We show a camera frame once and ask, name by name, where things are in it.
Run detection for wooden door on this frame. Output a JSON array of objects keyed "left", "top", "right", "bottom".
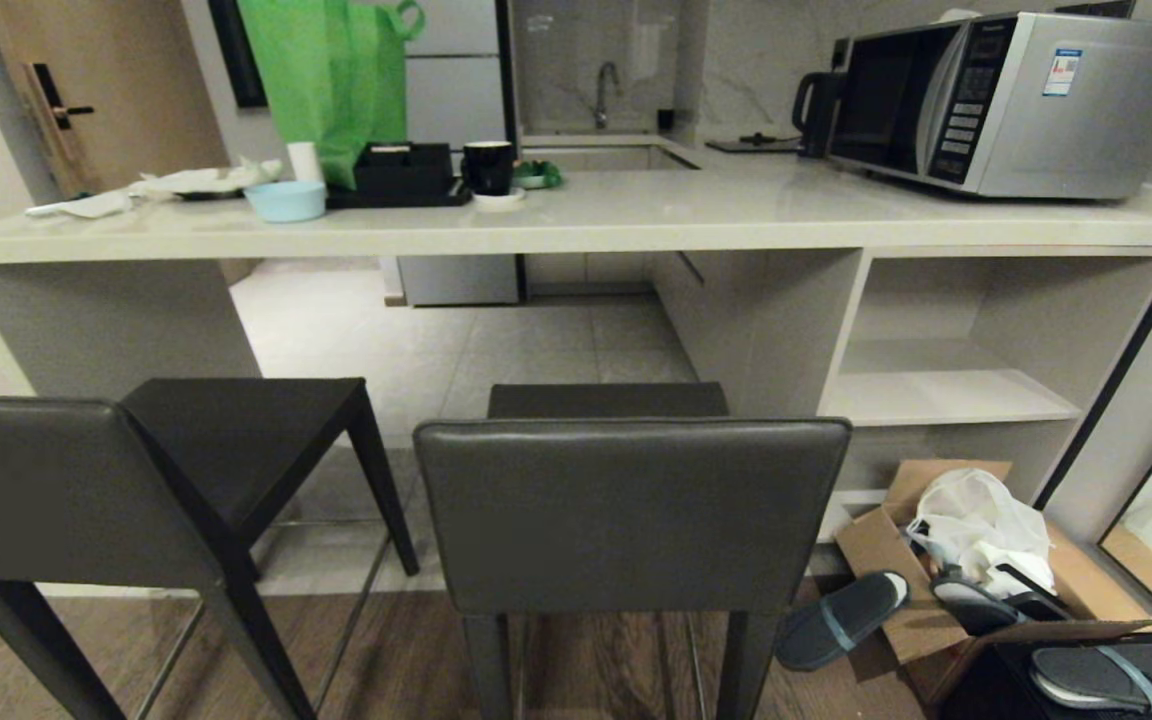
[{"left": 0, "top": 0, "right": 230, "bottom": 201}]

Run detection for white crumpled tissues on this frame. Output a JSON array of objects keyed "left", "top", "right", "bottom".
[{"left": 25, "top": 156, "right": 284, "bottom": 220}]

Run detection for white refrigerator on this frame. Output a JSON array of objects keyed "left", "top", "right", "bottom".
[{"left": 377, "top": 0, "right": 523, "bottom": 307}]

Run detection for black mug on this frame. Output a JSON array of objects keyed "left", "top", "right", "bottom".
[{"left": 461, "top": 140, "right": 517, "bottom": 197}]

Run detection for black electric kettle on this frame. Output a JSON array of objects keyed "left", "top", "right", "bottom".
[{"left": 792, "top": 38, "right": 853, "bottom": 159}]

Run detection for black door handle lock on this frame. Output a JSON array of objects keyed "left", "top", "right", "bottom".
[{"left": 27, "top": 62, "right": 96, "bottom": 132}]

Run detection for brown cardboard box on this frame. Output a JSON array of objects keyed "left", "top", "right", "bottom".
[{"left": 835, "top": 458, "right": 1152, "bottom": 707}]

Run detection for black tray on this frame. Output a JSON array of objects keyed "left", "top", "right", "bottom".
[{"left": 324, "top": 178, "right": 474, "bottom": 211}]

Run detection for green shopping bag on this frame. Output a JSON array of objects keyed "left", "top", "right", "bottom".
[{"left": 237, "top": 0, "right": 427, "bottom": 191}]

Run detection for chrome kitchen faucet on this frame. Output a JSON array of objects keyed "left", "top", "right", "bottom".
[{"left": 593, "top": 61, "right": 623, "bottom": 130}]

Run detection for black box organizer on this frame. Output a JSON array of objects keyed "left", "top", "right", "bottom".
[{"left": 353, "top": 141, "right": 455, "bottom": 198}]

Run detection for white plastic bag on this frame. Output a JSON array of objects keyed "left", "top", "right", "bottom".
[{"left": 905, "top": 467, "right": 1056, "bottom": 601}]

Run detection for white kitchen counter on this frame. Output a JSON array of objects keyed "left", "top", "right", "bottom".
[{"left": 0, "top": 135, "right": 1152, "bottom": 598}]

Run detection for white paper cup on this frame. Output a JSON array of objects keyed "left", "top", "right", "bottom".
[{"left": 286, "top": 141, "right": 325, "bottom": 186}]

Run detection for dark grey leather bar stool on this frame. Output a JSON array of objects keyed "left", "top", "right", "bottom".
[
  {"left": 413, "top": 382, "right": 853, "bottom": 720},
  {"left": 0, "top": 377, "right": 421, "bottom": 720}
]

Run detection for black induction cooktop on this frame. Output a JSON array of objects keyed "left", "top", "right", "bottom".
[{"left": 704, "top": 132, "right": 803, "bottom": 155}]

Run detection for dark grey slipper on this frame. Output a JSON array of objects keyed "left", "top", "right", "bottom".
[
  {"left": 1028, "top": 642, "right": 1152, "bottom": 715},
  {"left": 931, "top": 563, "right": 1074, "bottom": 637},
  {"left": 773, "top": 570, "right": 911, "bottom": 672}
]

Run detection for light blue bowl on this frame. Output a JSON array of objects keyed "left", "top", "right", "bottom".
[{"left": 244, "top": 180, "right": 328, "bottom": 224}]

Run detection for silver microwave oven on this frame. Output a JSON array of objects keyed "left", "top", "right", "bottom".
[{"left": 829, "top": 11, "right": 1152, "bottom": 200}]

